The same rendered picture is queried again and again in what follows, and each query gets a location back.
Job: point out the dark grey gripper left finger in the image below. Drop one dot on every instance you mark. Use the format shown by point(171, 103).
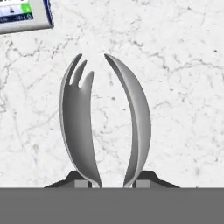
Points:
point(76, 181)

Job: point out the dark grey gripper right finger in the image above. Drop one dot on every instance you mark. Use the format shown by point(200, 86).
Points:
point(147, 180)

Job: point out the white box with blue edge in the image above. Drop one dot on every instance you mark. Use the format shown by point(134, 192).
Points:
point(22, 16)

